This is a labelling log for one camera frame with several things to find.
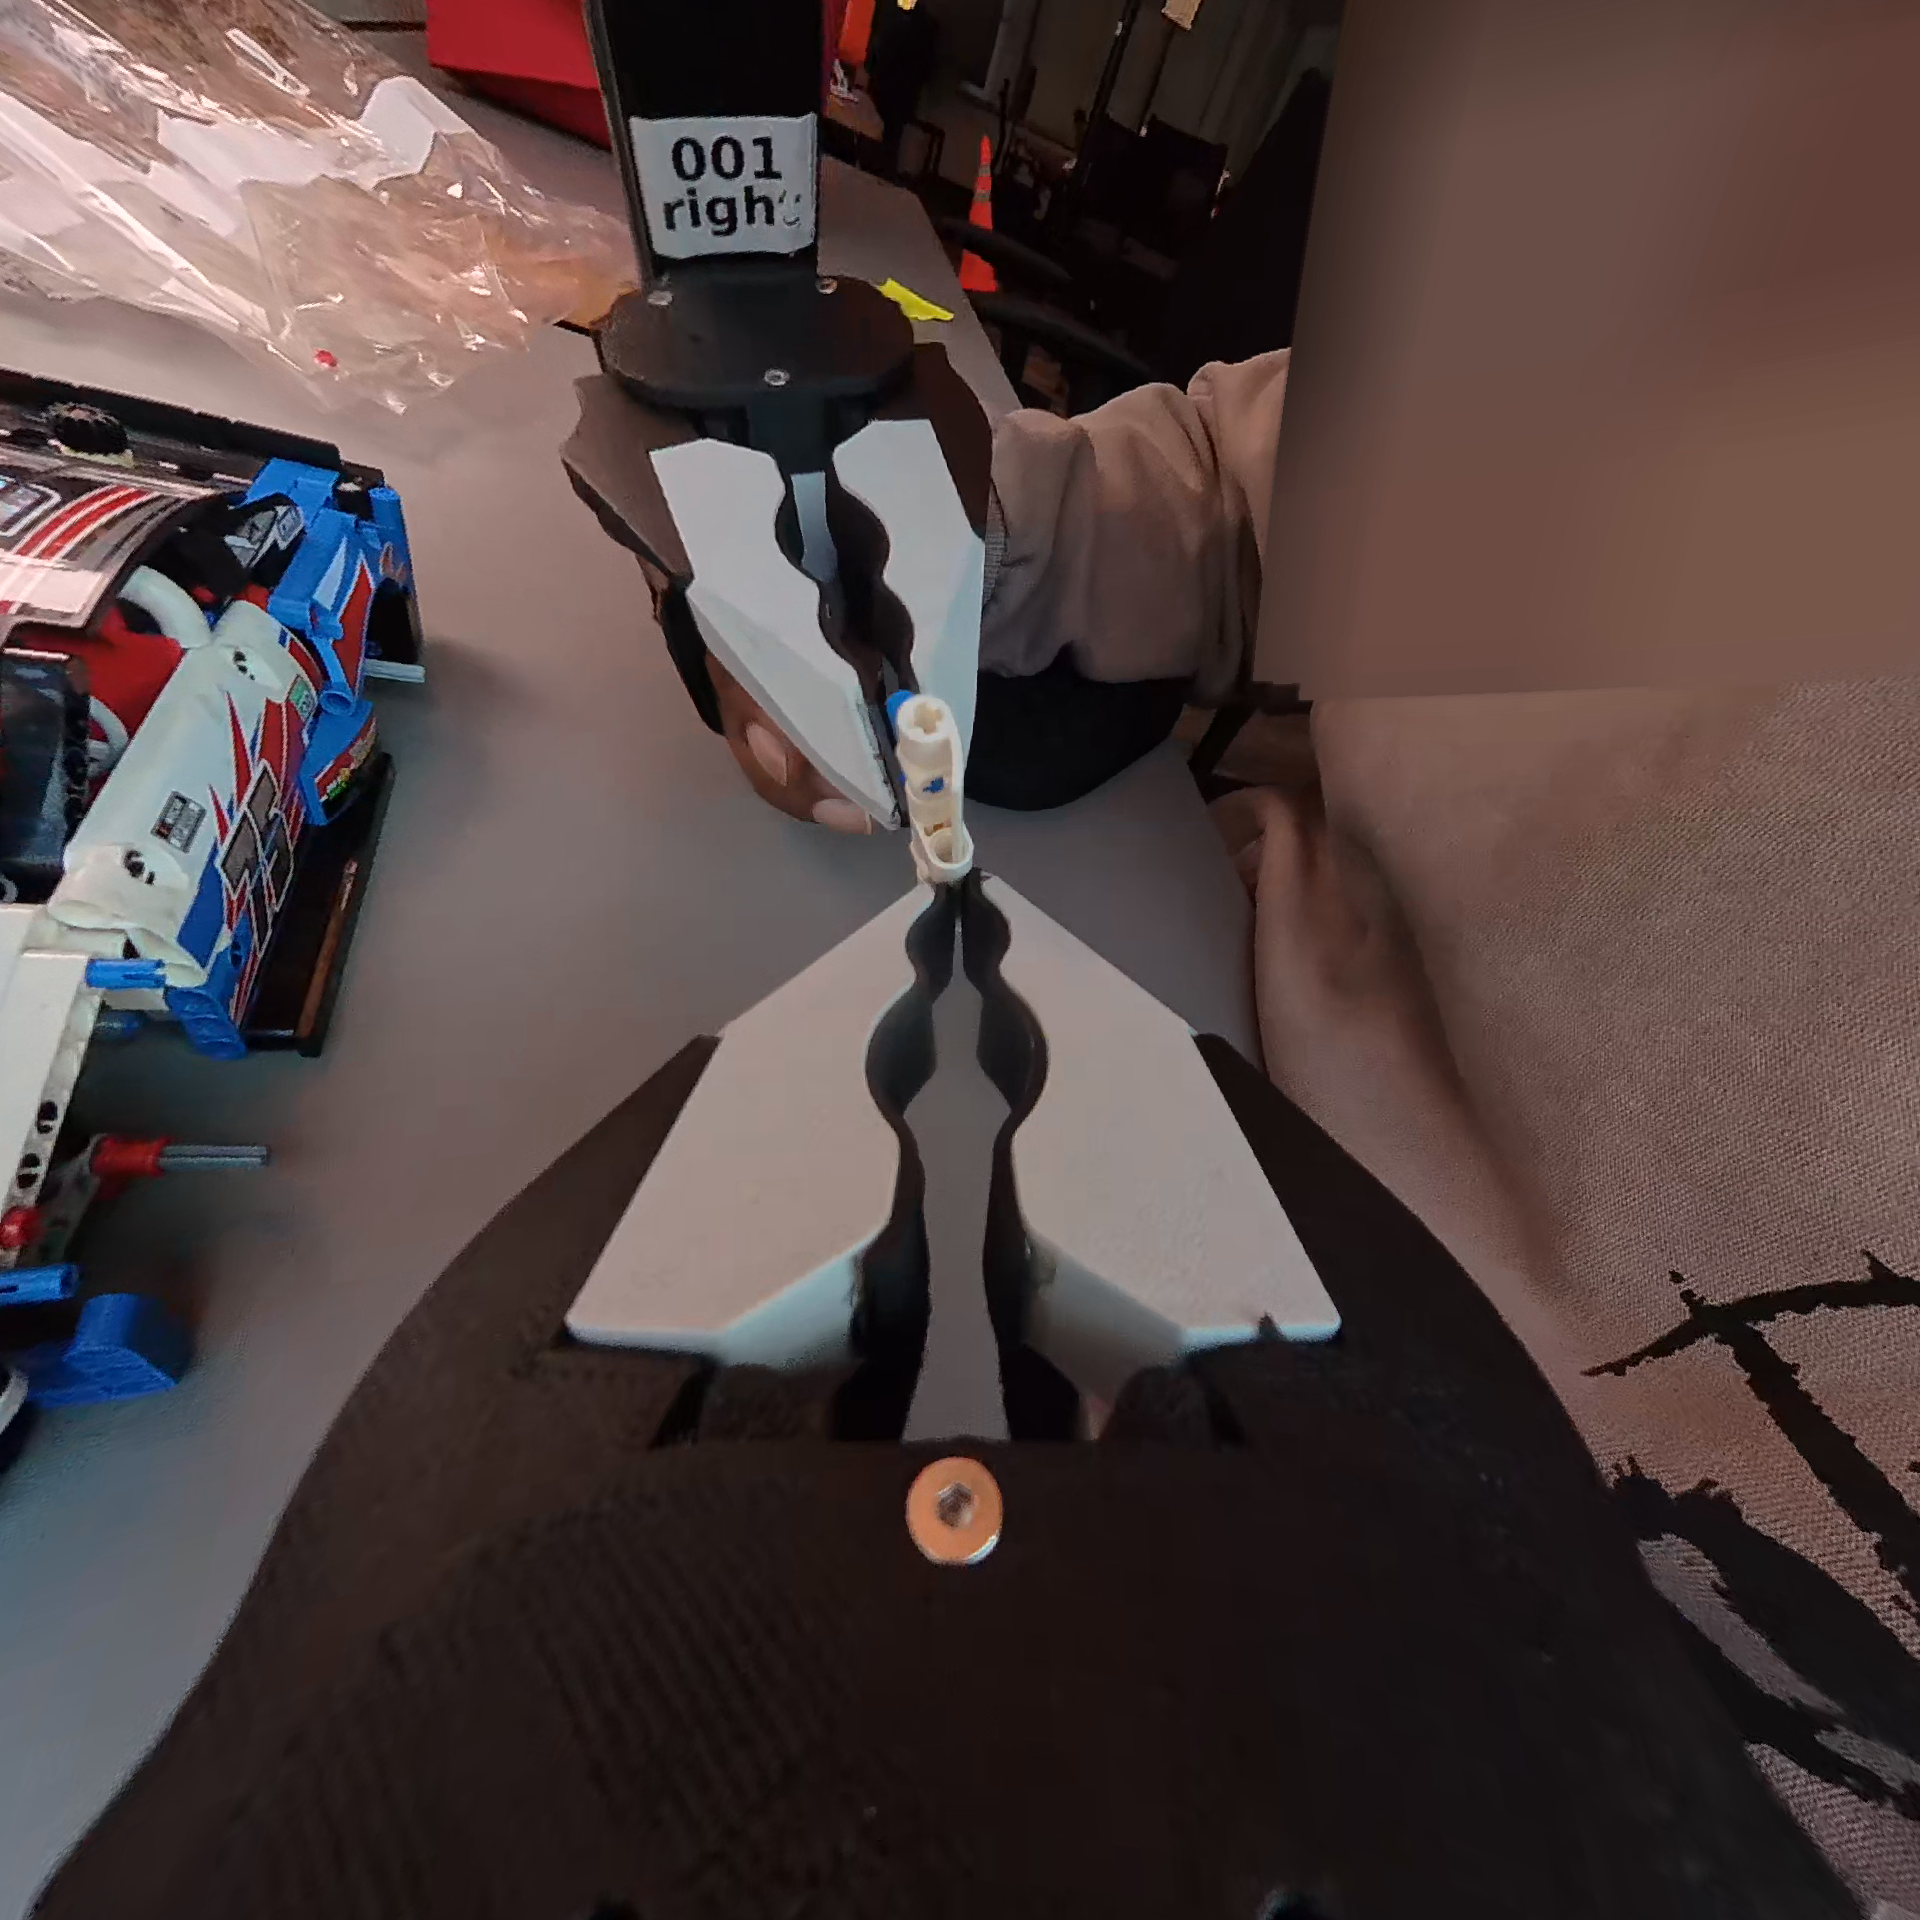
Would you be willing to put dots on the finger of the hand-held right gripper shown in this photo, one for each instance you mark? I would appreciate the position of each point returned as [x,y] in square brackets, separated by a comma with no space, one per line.
[748,598]
[937,570]

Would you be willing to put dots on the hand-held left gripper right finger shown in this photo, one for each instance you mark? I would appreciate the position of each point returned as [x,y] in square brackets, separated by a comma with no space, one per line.
[1169,1200]

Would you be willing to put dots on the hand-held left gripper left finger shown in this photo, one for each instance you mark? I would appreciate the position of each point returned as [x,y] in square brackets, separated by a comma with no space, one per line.
[720,1200]

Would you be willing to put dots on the white brick connector piece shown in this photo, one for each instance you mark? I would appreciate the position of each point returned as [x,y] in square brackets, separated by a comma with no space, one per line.
[937,823]

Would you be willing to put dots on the grey desk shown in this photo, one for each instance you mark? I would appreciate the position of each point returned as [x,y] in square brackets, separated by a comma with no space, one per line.
[523,750]

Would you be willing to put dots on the person's right hand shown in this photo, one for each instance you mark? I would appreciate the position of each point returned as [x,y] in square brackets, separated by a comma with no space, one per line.
[771,760]

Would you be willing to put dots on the grey table with wooden edge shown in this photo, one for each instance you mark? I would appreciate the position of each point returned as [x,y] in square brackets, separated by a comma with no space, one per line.
[858,210]

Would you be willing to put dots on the yellow paper note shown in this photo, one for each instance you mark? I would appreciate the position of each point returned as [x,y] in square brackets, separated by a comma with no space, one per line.
[917,302]

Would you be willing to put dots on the black padded cushion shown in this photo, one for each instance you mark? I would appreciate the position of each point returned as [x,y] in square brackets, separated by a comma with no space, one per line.
[1066,736]

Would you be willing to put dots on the orange traffic cone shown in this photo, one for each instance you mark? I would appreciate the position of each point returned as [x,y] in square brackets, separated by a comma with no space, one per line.
[977,227]

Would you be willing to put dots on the red box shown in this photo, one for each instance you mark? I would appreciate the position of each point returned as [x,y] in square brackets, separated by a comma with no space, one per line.
[511,60]

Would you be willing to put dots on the person's beige printed sweatshirt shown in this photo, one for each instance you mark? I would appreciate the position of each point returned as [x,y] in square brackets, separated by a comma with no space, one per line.
[1501,973]

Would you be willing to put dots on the toy brick race car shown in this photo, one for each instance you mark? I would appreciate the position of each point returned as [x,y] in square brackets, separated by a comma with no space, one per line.
[226,750]

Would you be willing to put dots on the clear plastic bags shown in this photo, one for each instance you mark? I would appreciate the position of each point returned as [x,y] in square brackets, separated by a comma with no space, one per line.
[226,182]

